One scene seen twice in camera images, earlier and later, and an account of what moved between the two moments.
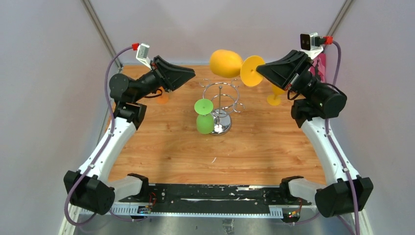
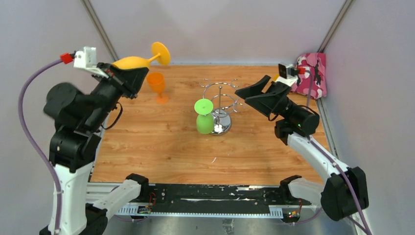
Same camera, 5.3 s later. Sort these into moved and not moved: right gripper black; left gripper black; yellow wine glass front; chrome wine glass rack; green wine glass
Moved: yellow wine glass front; right gripper black; left gripper black
Not moved: chrome wine glass rack; green wine glass
